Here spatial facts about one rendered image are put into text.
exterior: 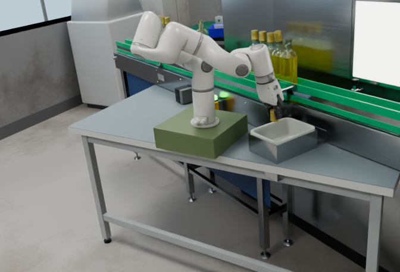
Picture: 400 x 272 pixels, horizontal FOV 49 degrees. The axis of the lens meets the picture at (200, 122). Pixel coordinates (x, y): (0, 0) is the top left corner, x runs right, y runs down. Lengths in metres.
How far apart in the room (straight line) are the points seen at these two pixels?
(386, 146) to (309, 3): 0.73
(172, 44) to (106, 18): 3.02
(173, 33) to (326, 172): 0.75
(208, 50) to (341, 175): 0.65
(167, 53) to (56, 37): 3.52
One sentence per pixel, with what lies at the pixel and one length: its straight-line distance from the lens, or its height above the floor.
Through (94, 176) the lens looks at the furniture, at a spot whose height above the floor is 0.45.
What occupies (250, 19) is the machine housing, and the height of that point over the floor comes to 1.17.
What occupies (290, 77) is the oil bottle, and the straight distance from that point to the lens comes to 2.00.
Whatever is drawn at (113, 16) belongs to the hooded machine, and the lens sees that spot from 4.58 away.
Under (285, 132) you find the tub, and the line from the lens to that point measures 1.93.
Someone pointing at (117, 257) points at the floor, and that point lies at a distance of 2.58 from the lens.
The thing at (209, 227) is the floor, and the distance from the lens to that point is 2.69.
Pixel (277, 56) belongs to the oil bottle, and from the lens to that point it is 2.02.
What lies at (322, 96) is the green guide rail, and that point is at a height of 0.94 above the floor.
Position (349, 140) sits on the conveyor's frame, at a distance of 1.81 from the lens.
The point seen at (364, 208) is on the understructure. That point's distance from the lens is 2.19.
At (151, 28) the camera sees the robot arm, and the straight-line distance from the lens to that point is 1.61.
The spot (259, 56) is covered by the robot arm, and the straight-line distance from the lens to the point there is 1.59.
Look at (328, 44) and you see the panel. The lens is 2.01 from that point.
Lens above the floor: 1.55
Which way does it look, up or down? 22 degrees down
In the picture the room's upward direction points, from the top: 5 degrees counter-clockwise
